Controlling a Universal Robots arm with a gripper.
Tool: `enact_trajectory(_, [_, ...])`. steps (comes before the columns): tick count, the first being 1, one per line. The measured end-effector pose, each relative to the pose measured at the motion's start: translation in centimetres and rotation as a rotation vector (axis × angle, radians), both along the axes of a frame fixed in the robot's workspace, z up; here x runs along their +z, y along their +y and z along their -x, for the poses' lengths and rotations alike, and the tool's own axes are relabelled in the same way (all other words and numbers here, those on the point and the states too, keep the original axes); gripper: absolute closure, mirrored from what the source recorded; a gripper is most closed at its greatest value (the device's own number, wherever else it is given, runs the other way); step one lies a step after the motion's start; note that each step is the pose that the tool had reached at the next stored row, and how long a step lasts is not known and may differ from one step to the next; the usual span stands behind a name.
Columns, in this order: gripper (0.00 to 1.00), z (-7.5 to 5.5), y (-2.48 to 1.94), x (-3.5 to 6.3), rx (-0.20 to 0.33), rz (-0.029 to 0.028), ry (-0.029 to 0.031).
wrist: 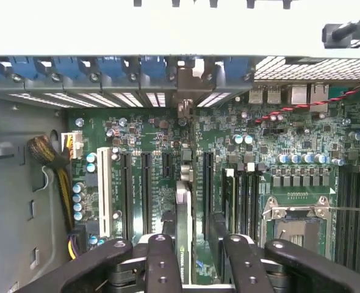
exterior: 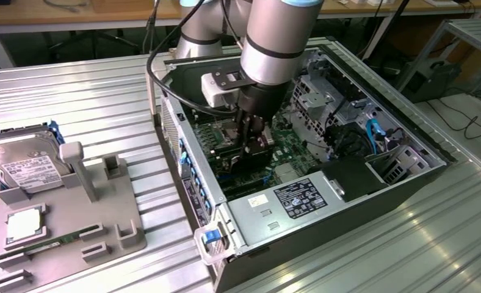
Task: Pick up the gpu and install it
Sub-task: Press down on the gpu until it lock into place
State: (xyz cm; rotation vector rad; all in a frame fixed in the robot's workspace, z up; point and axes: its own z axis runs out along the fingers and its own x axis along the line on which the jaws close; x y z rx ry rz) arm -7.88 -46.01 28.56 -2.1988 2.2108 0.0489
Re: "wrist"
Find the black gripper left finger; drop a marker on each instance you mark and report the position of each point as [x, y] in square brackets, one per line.
[163, 265]

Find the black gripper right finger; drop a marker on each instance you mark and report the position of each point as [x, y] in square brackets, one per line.
[247, 265]

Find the black RAM slot bank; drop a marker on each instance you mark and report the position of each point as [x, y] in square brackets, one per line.
[248, 201]
[355, 216]

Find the metal CPU socket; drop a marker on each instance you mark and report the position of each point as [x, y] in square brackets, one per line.
[296, 222]

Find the long black expansion slot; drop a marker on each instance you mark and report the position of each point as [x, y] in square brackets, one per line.
[146, 192]
[126, 192]
[208, 183]

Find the white PCI expansion slot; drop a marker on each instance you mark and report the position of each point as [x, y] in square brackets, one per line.
[104, 192]

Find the short black expansion slot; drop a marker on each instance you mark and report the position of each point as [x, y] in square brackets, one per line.
[167, 164]

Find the thin metal locking lever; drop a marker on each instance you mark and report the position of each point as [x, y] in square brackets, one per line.
[351, 209]

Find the green motherboard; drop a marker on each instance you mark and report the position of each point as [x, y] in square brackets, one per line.
[155, 134]

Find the white power connector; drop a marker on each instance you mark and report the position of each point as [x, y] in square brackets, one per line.
[74, 143]

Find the grey open PC case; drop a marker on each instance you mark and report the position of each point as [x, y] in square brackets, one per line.
[21, 183]

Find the silver rear port block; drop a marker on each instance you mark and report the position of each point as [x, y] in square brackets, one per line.
[290, 96]

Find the black case latch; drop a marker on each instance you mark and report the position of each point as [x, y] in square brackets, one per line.
[344, 33]

